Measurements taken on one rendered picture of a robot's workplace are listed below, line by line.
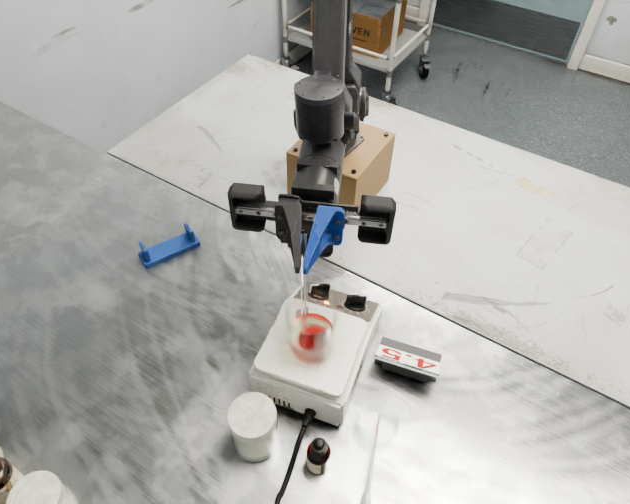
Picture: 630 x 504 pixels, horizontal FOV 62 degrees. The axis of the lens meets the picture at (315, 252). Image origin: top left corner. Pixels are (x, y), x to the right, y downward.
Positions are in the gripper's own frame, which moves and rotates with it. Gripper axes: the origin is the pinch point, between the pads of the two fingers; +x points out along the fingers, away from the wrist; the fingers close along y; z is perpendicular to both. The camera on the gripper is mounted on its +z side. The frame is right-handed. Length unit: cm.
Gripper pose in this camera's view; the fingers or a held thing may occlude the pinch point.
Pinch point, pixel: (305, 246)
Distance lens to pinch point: 56.9
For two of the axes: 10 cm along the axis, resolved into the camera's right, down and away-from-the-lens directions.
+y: -9.9, -1.0, 0.7
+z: -0.2, 6.6, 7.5
